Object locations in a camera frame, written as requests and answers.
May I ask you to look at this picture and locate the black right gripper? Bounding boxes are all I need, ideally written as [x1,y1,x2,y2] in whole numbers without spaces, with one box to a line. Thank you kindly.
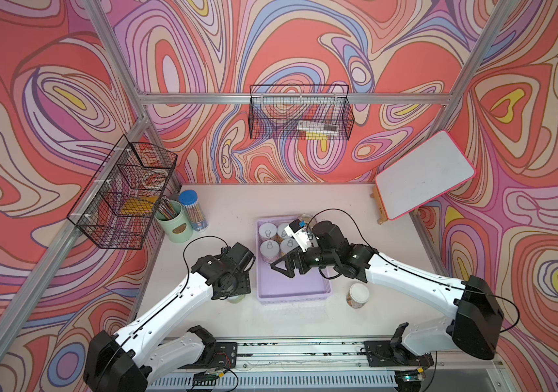
[271,243,338,279]

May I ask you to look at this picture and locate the white lid can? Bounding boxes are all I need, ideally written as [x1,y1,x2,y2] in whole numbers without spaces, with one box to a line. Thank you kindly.
[259,239,280,264]
[258,222,277,242]
[277,222,290,241]
[346,283,370,309]
[280,238,300,256]
[227,294,246,304]

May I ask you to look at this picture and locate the purple plastic basket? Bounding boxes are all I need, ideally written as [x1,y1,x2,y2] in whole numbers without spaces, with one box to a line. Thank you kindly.
[255,216,332,304]

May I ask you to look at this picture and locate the white lid can front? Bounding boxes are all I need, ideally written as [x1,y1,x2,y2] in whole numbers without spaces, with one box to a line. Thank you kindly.
[258,222,277,242]

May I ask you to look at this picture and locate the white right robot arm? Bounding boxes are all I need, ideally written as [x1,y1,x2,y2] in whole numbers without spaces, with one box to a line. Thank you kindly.
[270,220,504,364]

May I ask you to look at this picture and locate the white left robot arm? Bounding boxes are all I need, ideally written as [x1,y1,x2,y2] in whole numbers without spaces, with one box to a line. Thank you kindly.
[83,243,255,391]

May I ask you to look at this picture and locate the green pencil cup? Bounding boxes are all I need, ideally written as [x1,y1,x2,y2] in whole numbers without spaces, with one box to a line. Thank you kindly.
[156,198,193,243]

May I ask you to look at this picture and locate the blue lid pencil tube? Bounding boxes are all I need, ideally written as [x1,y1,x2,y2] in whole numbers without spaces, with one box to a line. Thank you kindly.
[179,189,209,232]

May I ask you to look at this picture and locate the wooden easel stand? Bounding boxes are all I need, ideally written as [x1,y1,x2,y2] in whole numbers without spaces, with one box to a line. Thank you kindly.
[370,186,388,225]

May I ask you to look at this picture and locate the pink framed whiteboard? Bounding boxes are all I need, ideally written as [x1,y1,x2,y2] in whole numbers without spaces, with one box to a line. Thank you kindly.
[375,131,476,221]

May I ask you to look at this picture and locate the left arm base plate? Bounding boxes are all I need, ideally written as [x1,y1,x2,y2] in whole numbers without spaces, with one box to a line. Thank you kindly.
[182,325,238,369]

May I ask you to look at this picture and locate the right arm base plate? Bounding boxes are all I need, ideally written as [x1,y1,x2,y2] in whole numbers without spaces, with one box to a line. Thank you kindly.
[360,323,435,368]

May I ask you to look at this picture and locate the black wire basket left wall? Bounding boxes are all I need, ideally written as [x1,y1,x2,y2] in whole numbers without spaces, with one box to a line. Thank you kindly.
[67,136,178,250]

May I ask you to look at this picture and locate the black wire basket wall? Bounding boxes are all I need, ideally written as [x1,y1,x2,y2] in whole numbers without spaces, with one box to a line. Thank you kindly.
[67,136,178,250]
[248,82,355,141]

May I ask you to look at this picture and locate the black wire basket back wall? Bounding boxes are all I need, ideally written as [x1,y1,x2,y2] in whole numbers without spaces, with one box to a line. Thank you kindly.
[248,82,355,141]

